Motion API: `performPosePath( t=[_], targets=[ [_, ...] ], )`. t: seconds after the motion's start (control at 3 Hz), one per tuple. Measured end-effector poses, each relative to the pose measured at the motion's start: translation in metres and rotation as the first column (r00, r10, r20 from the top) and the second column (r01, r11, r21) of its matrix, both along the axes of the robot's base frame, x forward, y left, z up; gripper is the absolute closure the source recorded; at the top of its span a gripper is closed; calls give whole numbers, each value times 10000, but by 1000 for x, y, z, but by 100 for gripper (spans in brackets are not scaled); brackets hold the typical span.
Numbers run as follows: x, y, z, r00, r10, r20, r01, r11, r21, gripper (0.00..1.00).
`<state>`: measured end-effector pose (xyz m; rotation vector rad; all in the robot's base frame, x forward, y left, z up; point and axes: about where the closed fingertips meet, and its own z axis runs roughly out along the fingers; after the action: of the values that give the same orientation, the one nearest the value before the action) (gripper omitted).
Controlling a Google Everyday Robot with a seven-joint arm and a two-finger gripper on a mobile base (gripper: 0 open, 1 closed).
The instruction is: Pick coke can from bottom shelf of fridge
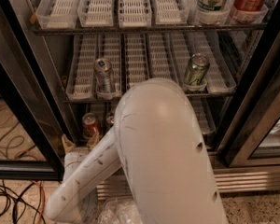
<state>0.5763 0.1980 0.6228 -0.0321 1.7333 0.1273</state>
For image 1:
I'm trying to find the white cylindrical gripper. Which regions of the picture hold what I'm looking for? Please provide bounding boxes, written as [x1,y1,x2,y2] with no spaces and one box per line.
[62,132,100,180]

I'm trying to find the red coke can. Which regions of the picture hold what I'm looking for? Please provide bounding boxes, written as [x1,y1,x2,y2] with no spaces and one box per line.
[82,112,101,139]

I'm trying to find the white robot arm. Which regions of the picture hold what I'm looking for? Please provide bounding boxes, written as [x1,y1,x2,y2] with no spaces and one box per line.
[45,78,229,224]

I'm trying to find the green soda can bottom shelf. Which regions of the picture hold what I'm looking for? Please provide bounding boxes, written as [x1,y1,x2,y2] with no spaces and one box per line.
[105,112,115,131]

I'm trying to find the glass fridge door left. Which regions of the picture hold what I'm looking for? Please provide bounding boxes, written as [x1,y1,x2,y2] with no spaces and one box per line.
[0,0,79,180]

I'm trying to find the glass fridge door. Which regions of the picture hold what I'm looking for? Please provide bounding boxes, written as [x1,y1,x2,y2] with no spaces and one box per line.
[210,0,280,168]
[0,0,79,180]

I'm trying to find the silver blue can middle shelf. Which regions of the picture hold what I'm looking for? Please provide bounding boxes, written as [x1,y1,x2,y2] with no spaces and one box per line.
[94,58,116,93]

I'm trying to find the green can middle shelf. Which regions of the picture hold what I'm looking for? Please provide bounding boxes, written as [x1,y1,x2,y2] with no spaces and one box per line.
[183,53,210,86]

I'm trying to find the steel fridge base grille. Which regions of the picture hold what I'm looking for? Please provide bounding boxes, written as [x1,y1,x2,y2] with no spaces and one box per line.
[97,165,280,201]

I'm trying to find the glass fridge door right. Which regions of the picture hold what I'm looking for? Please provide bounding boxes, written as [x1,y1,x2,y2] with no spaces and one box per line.
[210,0,280,168]

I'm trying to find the clear plastic bag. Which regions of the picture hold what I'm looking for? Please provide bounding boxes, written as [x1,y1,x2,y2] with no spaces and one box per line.
[97,198,143,224]

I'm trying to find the orange cable on floor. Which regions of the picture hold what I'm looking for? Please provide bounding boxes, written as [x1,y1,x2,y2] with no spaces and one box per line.
[31,180,47,224]

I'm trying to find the middle wire shelf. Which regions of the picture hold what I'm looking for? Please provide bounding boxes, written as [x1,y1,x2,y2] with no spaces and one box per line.
[63,92,234,104]

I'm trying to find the top wire shelf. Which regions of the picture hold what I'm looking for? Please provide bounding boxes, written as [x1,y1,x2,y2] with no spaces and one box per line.
[31,23,266,35]

